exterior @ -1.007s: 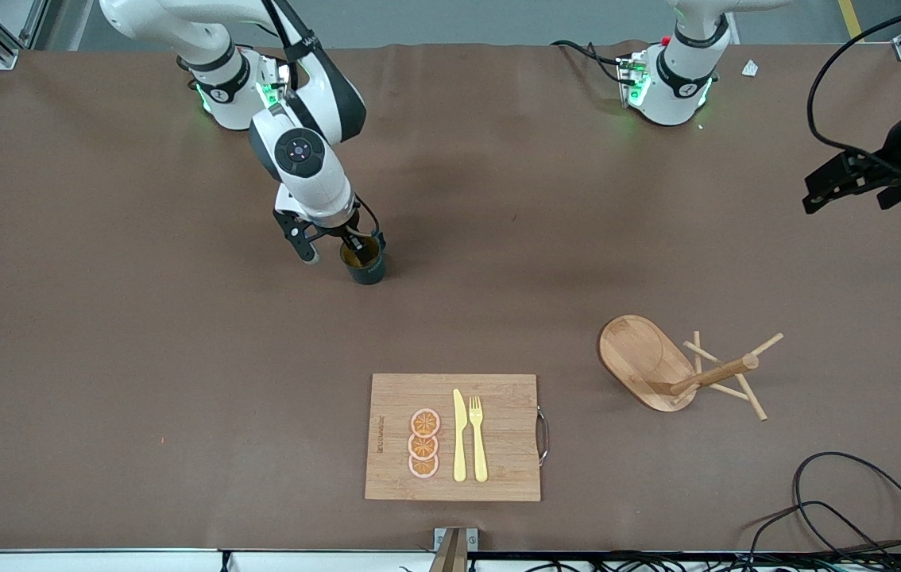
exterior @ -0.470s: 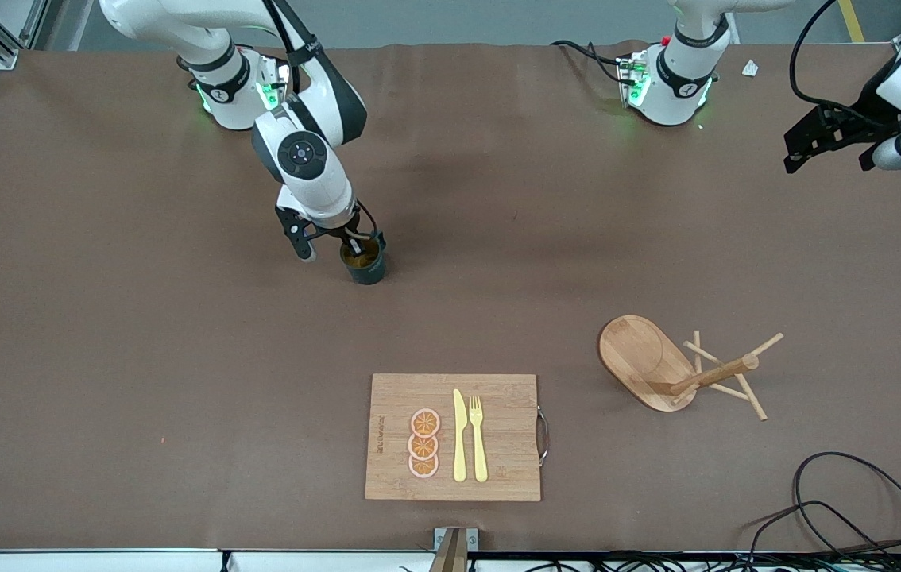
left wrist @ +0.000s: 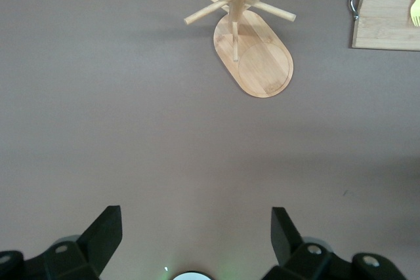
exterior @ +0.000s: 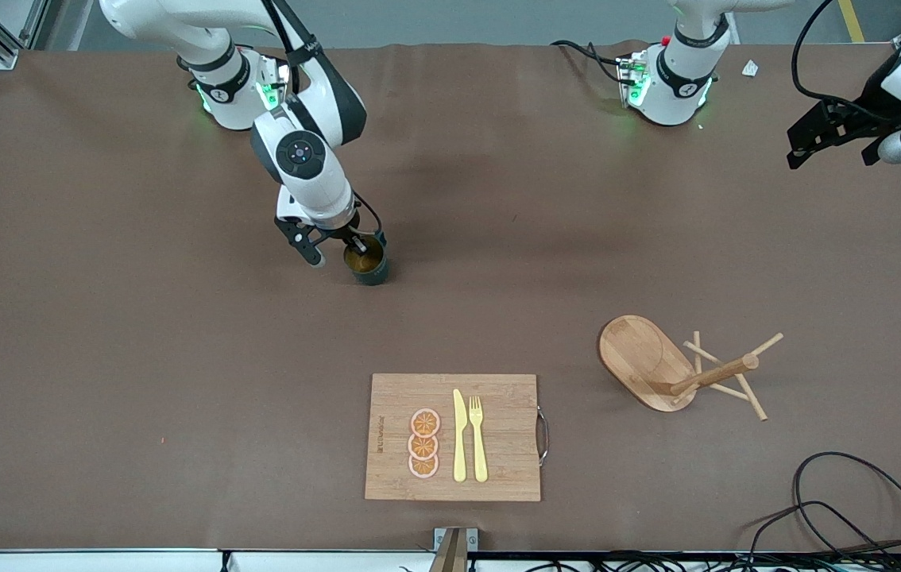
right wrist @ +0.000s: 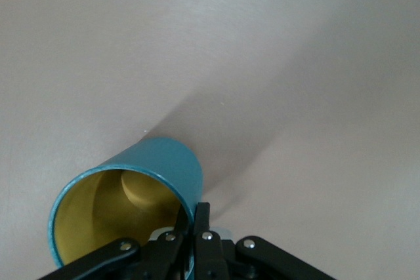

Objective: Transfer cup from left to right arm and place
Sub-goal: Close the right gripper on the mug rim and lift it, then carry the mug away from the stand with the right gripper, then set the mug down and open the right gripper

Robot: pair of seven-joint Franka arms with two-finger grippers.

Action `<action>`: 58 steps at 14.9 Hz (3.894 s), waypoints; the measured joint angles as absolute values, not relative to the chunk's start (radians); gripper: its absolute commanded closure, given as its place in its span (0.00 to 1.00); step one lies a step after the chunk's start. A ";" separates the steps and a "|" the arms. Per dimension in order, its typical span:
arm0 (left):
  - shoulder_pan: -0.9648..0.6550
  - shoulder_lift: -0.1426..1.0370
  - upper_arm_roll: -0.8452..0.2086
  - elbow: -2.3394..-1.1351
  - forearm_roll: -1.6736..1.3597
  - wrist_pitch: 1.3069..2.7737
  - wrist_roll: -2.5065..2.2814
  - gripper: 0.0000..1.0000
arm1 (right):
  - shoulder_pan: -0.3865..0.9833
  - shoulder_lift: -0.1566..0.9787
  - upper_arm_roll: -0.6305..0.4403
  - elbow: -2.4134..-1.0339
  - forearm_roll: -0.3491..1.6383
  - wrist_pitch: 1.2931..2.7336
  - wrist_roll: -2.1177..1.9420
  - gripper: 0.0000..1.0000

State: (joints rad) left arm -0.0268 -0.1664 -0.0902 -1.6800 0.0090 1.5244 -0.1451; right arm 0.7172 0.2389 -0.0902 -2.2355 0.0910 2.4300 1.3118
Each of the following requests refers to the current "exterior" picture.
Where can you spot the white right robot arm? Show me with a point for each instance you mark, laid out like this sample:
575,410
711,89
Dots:
307,171

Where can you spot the orange slice toy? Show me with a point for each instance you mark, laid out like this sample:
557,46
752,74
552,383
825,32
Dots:
423,467
425,423
423,447

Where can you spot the wooden mug tree stand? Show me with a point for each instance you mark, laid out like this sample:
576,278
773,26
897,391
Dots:
633,353

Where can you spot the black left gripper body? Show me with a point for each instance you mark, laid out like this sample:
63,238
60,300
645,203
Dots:
866,109

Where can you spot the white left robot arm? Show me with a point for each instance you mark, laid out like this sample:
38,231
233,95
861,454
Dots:
677,79

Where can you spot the teal cup yellow inside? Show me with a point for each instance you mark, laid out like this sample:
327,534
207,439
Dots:
375,274

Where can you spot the brown table mat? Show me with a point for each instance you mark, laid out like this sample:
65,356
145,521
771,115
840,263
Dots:
450,318

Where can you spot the aluminium profile post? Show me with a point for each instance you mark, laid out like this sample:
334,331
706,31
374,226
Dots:
450,548

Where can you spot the yellow plastic fork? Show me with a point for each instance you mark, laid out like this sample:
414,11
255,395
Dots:
479,453

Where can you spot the white paper scrap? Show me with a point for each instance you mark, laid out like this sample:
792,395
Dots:
750,68

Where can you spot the yellow plastic knife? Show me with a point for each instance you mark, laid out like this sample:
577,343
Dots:
459,445

